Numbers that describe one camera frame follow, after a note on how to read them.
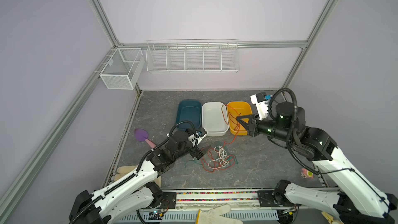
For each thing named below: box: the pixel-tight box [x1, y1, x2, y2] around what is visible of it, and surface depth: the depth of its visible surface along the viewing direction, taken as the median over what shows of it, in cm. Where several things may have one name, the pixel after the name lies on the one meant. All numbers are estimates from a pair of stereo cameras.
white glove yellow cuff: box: [195, 204, 244, 224], surface depth 71 cm
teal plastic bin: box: [175, 99, 202, 131], surface depth 108 cm
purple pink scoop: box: [134, 128, 157, 149], surface depth 99 cm
